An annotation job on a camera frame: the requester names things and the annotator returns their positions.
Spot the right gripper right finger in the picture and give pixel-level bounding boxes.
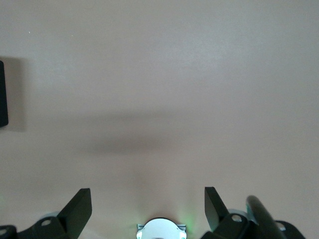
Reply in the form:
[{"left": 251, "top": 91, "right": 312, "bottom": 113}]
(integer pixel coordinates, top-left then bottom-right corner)
[{"left": 200, "top": 186, "right": 306, "bottom": 239}]

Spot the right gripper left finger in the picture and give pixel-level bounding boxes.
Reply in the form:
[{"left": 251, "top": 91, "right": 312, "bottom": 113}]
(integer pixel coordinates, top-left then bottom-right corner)
[{"left": 0, "top": 188, "right": 92, "bottom": 239}]

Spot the black rectangular plastic box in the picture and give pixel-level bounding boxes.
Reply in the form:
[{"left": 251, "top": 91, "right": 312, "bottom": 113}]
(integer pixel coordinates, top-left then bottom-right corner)
[{"left": 0, "top": 60, "right": 9, "bottom": 127}]

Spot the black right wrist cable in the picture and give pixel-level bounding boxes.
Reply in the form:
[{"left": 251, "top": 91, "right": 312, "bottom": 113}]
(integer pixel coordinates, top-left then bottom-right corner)
[{"left": 245, "top": 195, "right": 287, "bottom": 239}]

